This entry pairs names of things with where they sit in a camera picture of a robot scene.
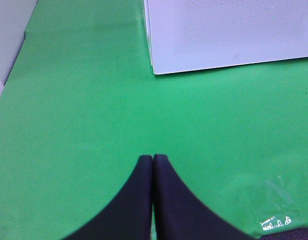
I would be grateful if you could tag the white microwave door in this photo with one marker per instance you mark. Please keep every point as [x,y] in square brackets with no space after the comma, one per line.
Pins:
[197,35]

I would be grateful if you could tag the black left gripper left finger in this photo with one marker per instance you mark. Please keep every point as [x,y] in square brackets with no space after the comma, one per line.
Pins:
[129,214]

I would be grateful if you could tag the green table mat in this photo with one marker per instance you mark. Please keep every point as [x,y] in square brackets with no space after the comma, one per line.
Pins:
[82,103]

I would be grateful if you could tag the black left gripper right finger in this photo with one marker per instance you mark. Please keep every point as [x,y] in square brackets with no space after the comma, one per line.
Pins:
[179,214]

